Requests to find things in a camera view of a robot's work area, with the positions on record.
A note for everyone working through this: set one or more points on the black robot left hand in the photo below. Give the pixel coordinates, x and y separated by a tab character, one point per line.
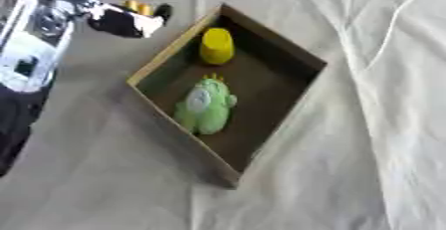
125	21

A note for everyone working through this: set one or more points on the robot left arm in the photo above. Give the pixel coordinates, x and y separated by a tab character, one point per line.
35	41

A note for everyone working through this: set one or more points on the tan cardboard box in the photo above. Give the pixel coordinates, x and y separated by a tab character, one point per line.
261	84

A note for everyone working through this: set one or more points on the yellow cylinder block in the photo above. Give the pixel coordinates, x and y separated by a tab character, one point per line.
216	46

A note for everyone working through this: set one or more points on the green dinosaur soft toy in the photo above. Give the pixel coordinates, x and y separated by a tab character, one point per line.
204	106

